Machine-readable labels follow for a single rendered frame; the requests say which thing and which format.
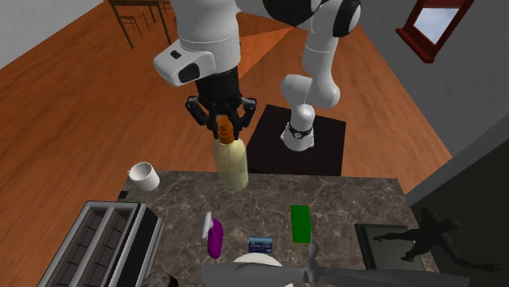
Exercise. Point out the grey toy aeroplane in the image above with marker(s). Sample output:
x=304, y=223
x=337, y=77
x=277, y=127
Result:
x=258, y=276

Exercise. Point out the floral patterned round thing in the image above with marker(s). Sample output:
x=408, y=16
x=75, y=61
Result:
x=159, y=280

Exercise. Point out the green flat rectangular block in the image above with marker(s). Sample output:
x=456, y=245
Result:
x=301, y=224

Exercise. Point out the cream bottle with orange cap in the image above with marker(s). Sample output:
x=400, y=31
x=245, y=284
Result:
x=232, y=163

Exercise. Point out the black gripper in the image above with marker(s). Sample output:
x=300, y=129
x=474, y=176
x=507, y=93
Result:
x=220, y=89

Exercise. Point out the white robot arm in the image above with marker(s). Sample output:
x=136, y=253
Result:
x=206, y=28

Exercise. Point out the purple bottle with white cap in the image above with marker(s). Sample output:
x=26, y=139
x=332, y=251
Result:
x=215, y=240

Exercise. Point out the small blue card box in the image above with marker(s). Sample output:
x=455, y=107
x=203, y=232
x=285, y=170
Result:
x=260, y=244

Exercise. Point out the red framed window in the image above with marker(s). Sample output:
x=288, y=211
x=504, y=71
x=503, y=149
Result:
x=421, y=41

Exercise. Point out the dark human figure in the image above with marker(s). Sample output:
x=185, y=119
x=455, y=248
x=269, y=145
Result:
x=431, y=235

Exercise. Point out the white mug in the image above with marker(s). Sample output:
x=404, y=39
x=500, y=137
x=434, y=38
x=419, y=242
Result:
x=148, y=179

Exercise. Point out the small black block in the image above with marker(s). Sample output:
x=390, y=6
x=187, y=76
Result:
x=123, y=195

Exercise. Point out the white plate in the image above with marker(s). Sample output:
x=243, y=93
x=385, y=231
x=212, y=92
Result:
x=254, y=260

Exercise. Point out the dark grey tray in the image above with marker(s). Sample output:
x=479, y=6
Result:
x=383, y=254

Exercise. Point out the brown wooden table with chairs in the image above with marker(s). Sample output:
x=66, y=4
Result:
x=131, y=12

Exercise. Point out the dark robot stand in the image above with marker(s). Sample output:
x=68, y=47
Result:
x=274, y=155

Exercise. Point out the silver two-slot toaster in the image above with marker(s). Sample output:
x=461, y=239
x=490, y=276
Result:
x=139, y=238

